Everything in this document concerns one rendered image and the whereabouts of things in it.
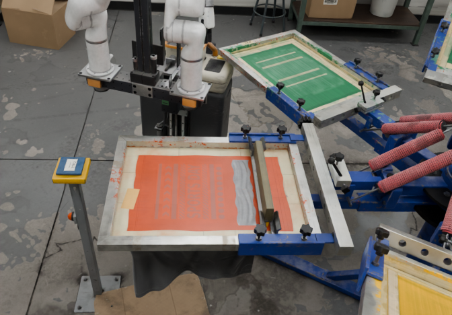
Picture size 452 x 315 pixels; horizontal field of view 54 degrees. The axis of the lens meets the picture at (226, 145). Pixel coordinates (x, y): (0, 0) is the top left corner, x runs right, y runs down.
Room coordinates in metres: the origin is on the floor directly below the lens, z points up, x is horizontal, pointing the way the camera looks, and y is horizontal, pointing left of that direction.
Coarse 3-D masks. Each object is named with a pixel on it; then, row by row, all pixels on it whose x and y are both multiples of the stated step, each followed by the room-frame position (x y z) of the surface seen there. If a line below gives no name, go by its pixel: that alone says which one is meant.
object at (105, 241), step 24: (120, 144) 1.42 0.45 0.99; (144, 144) 1.45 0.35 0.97; (168, 144) 1.46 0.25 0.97; (192, 144) 1.48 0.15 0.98; (216, 144) 1.49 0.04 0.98; (240, 144) 1.50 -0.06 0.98; (288, 144) 1.52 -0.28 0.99; (120, 168) 1.27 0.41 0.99; (312, 216) 1.11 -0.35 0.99; (120, 240) 0.92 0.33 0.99; (144, 240) 0.93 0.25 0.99; (168, 240) 0.94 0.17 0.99; (192, 240) 0.95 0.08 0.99; (216, 240) 0.96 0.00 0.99
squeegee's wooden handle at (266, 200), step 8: (256, 144) 1.42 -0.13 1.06; (256, 152) 1.37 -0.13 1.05; (256, 160) 1.35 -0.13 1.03; (264, 160) 1.32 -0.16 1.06; (256, 168) 1.33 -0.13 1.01; (264, 168) 1.27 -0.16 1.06; (264, 176) 1.23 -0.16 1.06; (264, 184) 1.18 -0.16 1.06; (264, 192) 1.14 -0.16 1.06; (264, 200) 1.11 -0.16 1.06; (264, 208) 1.09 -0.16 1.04; (272, 208) 1.07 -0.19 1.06; (264, 216) 1.07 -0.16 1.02; (272, 216) 1.07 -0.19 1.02
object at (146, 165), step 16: (144, 160) 1.37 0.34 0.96; (160, 160) 1.38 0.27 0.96; (176, 160) 1.39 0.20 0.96; (192, 160) 1.40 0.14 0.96; (208, 160) 1.40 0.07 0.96; (224, 160) 1.41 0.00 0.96; (272, 160) 1.44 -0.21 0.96; (144, 176) 1.27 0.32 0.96; (224, 176) 1.31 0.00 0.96; (272, 176) 1.34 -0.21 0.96
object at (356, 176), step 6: (330, 174) 1.29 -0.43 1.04; (354, 174) 1.31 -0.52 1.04; (360, 174) 1.31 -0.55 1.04; (366, 174) 1.31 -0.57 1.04; (354, 180) 1.27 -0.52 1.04; (360, 180) 1.27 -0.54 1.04; (366, 180) 1.28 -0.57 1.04; (372, 180) 1.28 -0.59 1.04; (360, 186) 1.27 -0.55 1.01; (366, 186) 1.27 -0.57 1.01; (372, 186) 1.28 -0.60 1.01
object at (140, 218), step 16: (144, 192) 1.18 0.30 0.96; (224, 192) 1.22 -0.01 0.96; (272, 192) 1.25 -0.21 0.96; (144, 208) 1.11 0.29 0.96; (256, 208) 1.16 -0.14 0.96; (288, 208) 1.17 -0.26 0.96; (128, 224) 1.02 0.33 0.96; (144, 224) 1.03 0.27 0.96; (160, 224) 1.04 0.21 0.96; (176, 224) 1.04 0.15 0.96; (192, 224) 1.05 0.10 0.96; (208, 224) 1.06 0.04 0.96; (224, 224) 1.06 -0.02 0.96; (288, 224) 1.09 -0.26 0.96
